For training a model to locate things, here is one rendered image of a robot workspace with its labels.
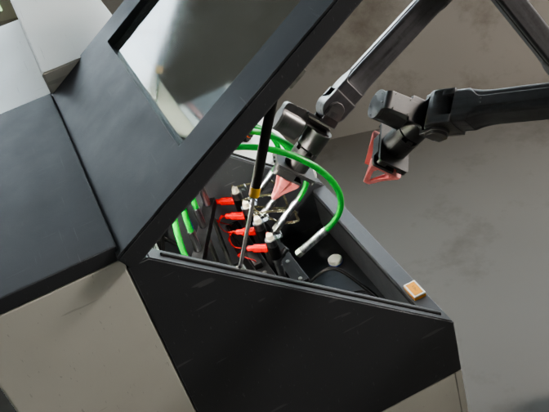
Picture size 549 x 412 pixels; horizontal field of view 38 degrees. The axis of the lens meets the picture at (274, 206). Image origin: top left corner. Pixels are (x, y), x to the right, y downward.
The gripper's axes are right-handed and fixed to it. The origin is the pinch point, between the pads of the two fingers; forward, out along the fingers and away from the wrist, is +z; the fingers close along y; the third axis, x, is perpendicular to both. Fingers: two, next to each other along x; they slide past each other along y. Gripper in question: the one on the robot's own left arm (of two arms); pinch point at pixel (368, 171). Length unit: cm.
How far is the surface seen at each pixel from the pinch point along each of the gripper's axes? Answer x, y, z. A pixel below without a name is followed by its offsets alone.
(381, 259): 23.8, -5.0, 30.9
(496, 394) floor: 109, -17, 88
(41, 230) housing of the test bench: -55, 29, 18
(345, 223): 18.4, -19.7, 41.0
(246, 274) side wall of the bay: -18.8, 27.7, 10.0
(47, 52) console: -67, -34, 43
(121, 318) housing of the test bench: -38, 41, 18
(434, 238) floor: 105, -98, 118
